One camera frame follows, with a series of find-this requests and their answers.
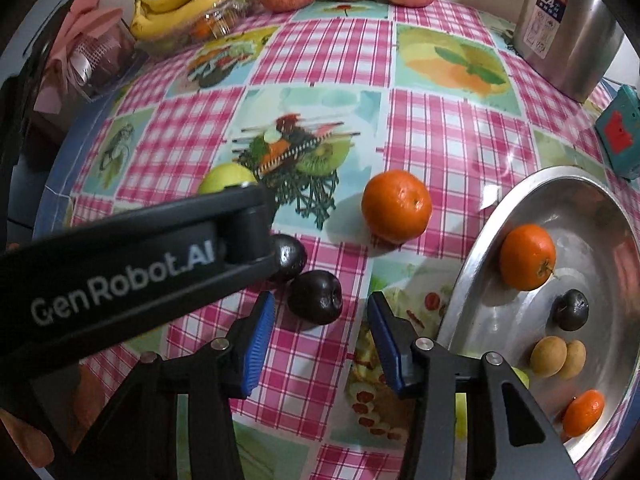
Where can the green apple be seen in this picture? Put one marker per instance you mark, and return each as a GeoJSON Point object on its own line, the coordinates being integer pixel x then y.
{"type": "Point", "coordinates": [521, 377]}
{"type": "Point", "coordinates": [227, 178]}

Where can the metal bowl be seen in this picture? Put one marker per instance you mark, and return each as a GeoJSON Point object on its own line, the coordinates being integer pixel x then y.
{"type": "Point", "coordinates": [600, 260]}

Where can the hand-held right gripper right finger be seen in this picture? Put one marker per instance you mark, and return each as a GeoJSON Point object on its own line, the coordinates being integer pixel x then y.
{"type": "Point", "coordinates": [387, 345]}

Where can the tiny orange fruit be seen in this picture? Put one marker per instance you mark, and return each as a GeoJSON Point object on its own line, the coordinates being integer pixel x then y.
{"type": "Point", "coordinates": [202, 30]}

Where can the stainless steel thermos jug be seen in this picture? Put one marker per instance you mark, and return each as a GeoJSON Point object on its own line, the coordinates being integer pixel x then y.
{"type": "Point", "coordinates": [575, 35]}

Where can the pink wrapped gift jar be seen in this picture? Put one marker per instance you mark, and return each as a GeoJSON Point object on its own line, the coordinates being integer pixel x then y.
{"type": "Point", "coordinates": [95, 35]}

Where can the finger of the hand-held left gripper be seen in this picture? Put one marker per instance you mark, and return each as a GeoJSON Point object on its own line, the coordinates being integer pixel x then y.
{"type": "Point", "coordinates": [247, 230]}

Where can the clear glass bowl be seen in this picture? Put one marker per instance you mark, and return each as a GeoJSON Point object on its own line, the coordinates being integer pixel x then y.
{"type": "Point", "coordinates": [227, 20]}

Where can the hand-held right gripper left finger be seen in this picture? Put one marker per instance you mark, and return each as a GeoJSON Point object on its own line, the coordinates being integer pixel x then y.
{"type": "Point", "coordinates": [257, 345]}

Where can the bunch of yellow bananas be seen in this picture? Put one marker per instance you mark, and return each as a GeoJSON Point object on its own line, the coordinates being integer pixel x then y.
{"type": "Point", "coordinates": [185, 15]}

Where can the person's left hand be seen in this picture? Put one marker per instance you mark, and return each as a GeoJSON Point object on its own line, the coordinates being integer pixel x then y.
{"type": "Point", "coordinates": [22, 437]}

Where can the dark furniture panel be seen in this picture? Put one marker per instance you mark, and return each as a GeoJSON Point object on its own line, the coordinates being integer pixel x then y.
{"type": "Point", "coordinates": [30, 60]}

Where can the small tan fruit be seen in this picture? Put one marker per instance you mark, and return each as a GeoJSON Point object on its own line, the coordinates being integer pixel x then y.
{"type": "Point", "coordinates": [547, 356]}
{"type": "Point", "coordinates": [576, 359]}

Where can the teal box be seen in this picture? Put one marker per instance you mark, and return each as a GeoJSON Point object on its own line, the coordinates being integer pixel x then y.
{"type": "Point", "coordinates": [620, 130]}

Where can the pink checked fruit print tablecloth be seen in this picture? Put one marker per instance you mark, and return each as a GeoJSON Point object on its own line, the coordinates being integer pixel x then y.
{"type": "Point", "coordinates": [435, 110]}

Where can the small mandarin orange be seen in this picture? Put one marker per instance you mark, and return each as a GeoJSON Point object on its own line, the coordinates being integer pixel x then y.
{"type": "Point", "coordinates": [582, 412]}

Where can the dark plum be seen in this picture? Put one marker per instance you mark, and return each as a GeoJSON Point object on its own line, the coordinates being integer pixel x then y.
{"type": "Point", "coordinates": [315, 296]}
{"type": "Point", "coordinates": [570, 310]}
{"type": "Point", "coordinates": [289, 257]}

